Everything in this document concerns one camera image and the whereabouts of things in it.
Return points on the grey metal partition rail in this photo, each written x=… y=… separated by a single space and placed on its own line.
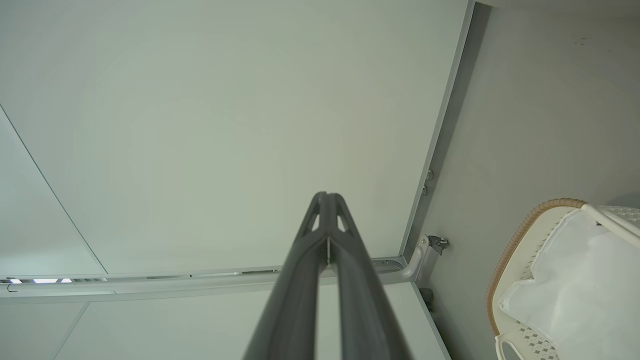
x=440 y=125

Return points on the black rubber partition foot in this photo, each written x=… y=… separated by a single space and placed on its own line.
x=426 y=299

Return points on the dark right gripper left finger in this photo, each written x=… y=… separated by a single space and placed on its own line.
x=292 y=290

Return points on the white laundry basket brown rim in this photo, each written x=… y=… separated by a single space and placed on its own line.
x=520 y=280

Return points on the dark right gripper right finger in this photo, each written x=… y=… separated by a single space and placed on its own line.
x=362 y=295

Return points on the white translucent cloth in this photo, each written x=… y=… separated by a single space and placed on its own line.
x=580 y=295

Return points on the small black caster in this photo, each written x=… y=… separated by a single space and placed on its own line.
x=439 y=243

